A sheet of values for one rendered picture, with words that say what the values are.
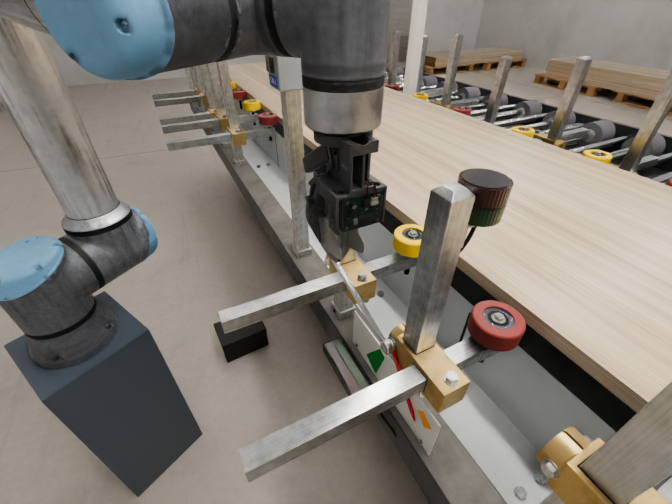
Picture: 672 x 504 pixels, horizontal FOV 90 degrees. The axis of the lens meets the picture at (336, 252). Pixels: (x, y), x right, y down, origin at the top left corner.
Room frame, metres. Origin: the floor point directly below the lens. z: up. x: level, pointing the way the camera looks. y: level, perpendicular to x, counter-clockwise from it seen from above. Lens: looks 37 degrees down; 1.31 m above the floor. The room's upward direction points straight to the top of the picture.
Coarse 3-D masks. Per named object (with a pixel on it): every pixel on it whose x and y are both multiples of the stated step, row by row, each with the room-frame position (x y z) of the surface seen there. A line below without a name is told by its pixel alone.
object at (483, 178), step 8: (480, 168) 0.39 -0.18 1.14; (464, 176) 0.36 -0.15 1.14; (472, 176) 0.36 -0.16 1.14; (480, 176) 0.36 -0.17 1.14; (488, 176) 0.36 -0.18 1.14; (496, 176) 0.36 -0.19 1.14; (504, 176) 0.36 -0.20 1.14; (472, 184) 0.34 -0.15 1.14; (480, 184) 0.34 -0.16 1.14; (488, 184) 0.34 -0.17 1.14; (496, 184) 0.34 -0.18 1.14; (504, 184) 0.34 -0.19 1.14; (480, 208) 0.33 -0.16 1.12; (488, 208) 0.33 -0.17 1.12; (496, 208) 0.34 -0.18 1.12; (472, 232) 0.36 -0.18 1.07; (464, 240) 0.33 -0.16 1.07
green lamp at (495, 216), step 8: (472, 208) 0.34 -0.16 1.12; (504, 208) 0.34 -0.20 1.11; (472, 216) 0.34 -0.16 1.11; (480, 216) 0.33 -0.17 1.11; (488, 216) 0.33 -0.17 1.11; (496, 216) 0.33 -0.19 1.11; (472, 224) 0.33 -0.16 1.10; (480, 224) 0.33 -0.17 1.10; (488, 224) 0.33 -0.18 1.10; (496, 224) 0.34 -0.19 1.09
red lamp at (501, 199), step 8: (472, 168) 0.39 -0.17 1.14; (464, 184) 0.35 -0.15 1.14; (512, 184) 0.35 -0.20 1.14; (472, 192) 0.34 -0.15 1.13; (480, 192) 0.33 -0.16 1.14; (488, 192) 0.33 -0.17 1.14; (496, 192) 0.33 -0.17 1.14; (504, 192) 0.33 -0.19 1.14; (480, 200) 0.33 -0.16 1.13; (488, 200) 0.33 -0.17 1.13; (496, 200) 0.33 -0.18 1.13; (504, 200) 0.34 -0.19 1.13
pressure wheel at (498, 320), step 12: (492, 300) 0.40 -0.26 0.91; (480, 312) 0.37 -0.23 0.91; (492, 312) 0.37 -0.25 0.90; (504, 312) 0.37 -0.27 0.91; (516, 312) 0.37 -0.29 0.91; (468, 324) 0.37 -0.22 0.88; (480, 324) 0.34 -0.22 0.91; (492, 324) 0.35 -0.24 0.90; (504, 324) 0.35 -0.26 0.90; (516, 324) 0.34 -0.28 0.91; (480, 336) 0.33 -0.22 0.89; (492, 336) 0.32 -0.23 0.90; (504, 336) 0.32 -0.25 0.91; (516, 336) 0.32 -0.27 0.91; (492, 348) 0.32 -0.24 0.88; (504, 348) 0.32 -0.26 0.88
